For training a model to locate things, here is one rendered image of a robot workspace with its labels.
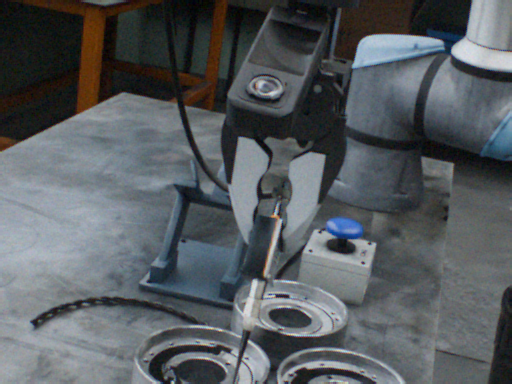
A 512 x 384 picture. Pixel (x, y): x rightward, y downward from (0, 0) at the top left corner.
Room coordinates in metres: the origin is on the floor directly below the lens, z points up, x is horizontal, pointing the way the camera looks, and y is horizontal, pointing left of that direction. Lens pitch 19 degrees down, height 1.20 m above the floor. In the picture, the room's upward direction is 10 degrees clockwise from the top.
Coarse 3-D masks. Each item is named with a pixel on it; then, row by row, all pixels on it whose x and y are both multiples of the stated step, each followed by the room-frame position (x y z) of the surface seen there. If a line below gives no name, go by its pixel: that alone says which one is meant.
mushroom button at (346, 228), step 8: (328, 224) 0.84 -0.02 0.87; (336, 224) 0.84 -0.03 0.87; (344, 224) 0.84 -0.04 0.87; (352, 224) 0.84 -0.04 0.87; (360, 224) 0.85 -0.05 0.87; (328, 232) 0.83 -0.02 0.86; (336, 232) 0.83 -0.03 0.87; (344, 232) 0.83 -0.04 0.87; (352, 232) 0.83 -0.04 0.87; (360, 232) 0.84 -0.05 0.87; (344, 240) 0.84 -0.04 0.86
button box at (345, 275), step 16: (320, 240) 0.86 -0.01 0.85; (336, 240) 0.85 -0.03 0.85; (352, 240) 0.87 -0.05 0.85; (304, 256) 0.81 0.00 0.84; (320, 256) 0.81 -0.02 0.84; (336, 256) 0.82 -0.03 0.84; (352, 256) 0.83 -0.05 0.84; (368, 256) 0.84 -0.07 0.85; (304, 272) 0.81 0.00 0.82; (320, 272) 0.81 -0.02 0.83; (336, 272) 0.81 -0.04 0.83; (352, 272) 0.81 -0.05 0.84; (368, 272) 0.82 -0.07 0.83; (336, 288) 0.81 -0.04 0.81; (352, 288) 0.81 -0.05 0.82
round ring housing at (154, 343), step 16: (160, 336) 0.61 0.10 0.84; (176, 336) 0.62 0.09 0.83; (192, 336) 0.63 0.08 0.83; (208, 336) 0.63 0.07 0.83; (224, 336) 0.63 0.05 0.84; (240, 336) 0.63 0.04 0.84; (144, 352) 0.59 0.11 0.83; (160, 352) 0.60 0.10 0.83; (256, 352) 0.61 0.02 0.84; (144, 368) 0.57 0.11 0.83; (192, 368) 0.60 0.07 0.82; (208, 368) 0.60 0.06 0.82; (224, 368) 0.60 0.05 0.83; (256, 368) 0.60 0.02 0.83
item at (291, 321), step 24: (288, 288) 0.75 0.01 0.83; (312, 288) 0.75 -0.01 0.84; (240, 312) 0.67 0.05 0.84; (264, 312) 0.70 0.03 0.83; (288, 312) 0.72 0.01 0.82; (312, 312) 0.72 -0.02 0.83; (336, 312) 0.72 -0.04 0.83; (264, 336) 0.65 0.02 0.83; (288, 336) 0.65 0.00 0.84; (312, 336) 0.65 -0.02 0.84; (336, 336) 0.67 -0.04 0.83
